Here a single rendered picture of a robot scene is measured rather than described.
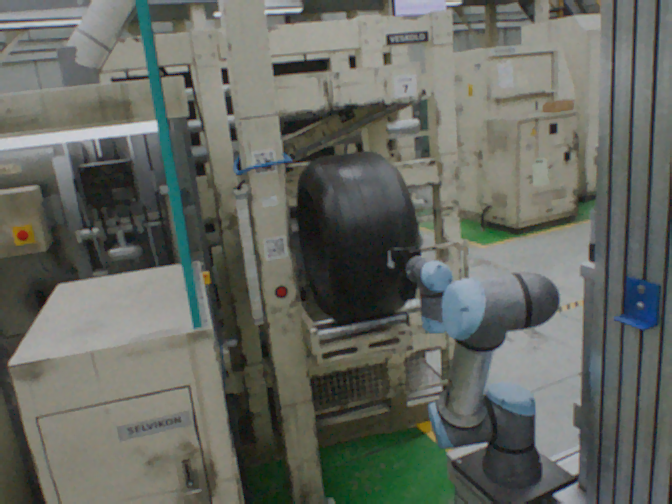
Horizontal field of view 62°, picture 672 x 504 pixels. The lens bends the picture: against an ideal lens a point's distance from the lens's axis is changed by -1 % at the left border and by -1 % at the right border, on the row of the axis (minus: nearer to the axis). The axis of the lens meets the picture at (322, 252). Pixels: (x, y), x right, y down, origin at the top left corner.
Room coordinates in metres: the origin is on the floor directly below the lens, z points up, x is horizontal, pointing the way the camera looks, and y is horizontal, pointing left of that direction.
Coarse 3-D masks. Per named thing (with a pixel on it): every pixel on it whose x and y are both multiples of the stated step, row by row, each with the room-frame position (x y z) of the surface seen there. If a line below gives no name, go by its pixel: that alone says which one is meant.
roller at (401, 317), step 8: (400, 312) 1.90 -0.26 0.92; (360, 320) 1.86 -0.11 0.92; (368, 320) 1.86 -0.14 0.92; (376, 320) 1.86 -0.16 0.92; (384, 320) 1.87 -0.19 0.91; (392, 320) 1.87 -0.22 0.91; (400, 320) 1.88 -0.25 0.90; (408, 320) 1.88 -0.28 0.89; (320, 328) 1.83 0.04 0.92; (328, 328) 1.83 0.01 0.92; (336, 328) 1.83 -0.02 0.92; (344, 328) 1.83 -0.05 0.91; (352, 328) 1.84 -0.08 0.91; (360, 328) 1.84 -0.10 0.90; (368, 328) 1.85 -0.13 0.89; (376, 328) 1.86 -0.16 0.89; (320, 336) 1.81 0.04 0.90; (328, 336) 1.82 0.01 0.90; (336, 336) 1.82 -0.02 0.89
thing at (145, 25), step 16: (144, 0) 1.09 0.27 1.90; (144, 16) 1.09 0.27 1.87; (144, 32) 1.09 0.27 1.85; (144, 48) 1.09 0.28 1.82; (160, 80) 1.61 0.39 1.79; (160, 96) 1.09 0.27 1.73; (160, 112) 1.09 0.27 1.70; (160, 128) 1.09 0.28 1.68; (160, 144) 1.09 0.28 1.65; (176, 176) 1.61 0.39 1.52; (176, 192) 1.09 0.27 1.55; (176, 208) 1.09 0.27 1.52; (176, 224) 1.09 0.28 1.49; (192, 272) 1.46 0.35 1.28; (192, 288) 1.09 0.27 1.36; (192, 304) 1.09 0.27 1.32; (192, 320) 1.09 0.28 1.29
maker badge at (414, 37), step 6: (390, 36) 2.57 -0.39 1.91; (396, 36) 2.58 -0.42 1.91; (402, 36) 2.59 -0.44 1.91; (408, 36) 2.59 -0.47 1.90; (414, 36) 2.60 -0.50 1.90; (420, 36) 2.61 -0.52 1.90; (426, 36) 2.61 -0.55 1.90; (390, 42) 2.57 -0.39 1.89; (396, 42) 2.58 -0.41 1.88; (402, 42) 2.59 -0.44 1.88; (408, 42) 2.59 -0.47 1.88; (414, 42) 2.60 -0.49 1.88
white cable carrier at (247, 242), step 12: (240, 192) 1.85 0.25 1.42; (240, 204) 1.85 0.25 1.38; (240, 216) 1.85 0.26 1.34; (240, 228) 1.88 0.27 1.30; (252, 240) 1.85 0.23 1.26; (252, 252) 1.85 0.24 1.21; (252, 264) 1.85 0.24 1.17; (252, 276) 1.85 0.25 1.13; (252, 288) 1.85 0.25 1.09; (252, 300) 1.85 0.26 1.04; (252, 312) 1.87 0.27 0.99
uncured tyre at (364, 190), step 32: (320, 160) 1.96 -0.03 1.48; (352, 160) 1.93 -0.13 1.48; (384, 160) 1.93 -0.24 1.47; (320, 192) 1.82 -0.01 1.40; (352, 192) 1.79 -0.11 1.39; (384, 192) 1.80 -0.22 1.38; (320, 224) 1.80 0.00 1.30; (352, 224) 1.72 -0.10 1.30; (384, 224) 1.74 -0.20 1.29; (416, 224) 1.80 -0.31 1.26; (320, 256) 2.24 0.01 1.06; (352, 256) 1.70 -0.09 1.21; (384, 256) 1.72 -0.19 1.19; (320, 288) 2.12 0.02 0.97; (352, 288) 1.72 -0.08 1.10; (384, 288) 1.74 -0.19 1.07; (352, 320) 1.84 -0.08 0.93
